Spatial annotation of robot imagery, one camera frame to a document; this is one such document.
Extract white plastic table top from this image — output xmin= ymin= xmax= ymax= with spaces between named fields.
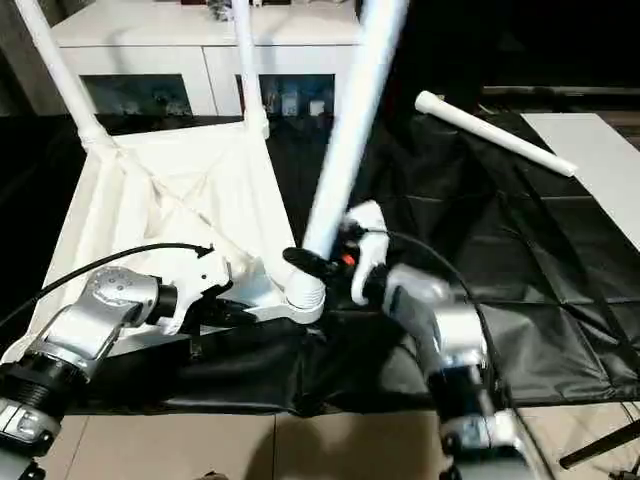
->
xmin=0 ymin=118 xmax=331 ymax=363

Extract white plastic table leg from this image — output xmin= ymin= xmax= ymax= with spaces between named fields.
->
xmin=231 ymin=0 xmax=272 ymax=139
xmin=14 ymin=0 xmax=113 ymax=149
xmin=284 ymin=0 xmax=411 ymax=323
xmin=414 ymin=90 xmax=579 ymax=178

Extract black work mat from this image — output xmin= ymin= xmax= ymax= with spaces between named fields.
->
xmin=0 ymin=105 xmax=640 ymax=416

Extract white side table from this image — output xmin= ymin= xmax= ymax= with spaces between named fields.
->
xmin=520 ymin=112 xmax=640 ymax=251

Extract white cabinet with glass doors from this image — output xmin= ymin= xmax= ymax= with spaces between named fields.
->
xmin=50 ymin=0 xmax=363 ymax=121

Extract black stand leg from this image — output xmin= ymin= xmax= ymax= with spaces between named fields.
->
xmin=558 ymin=420 xmax=640 ymax=471

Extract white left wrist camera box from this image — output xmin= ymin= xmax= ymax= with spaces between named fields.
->
xmin=160 ymin=245 xmax=236 ymax=336

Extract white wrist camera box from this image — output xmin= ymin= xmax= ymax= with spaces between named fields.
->
xmin=340 ymin=200 xmax=391 ymax=306
xmin=160 ymin=245 xmax=236 ymax=336

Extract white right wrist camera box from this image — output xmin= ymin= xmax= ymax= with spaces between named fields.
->
xmin=340 ymin=200 xmax=391 ymax=306

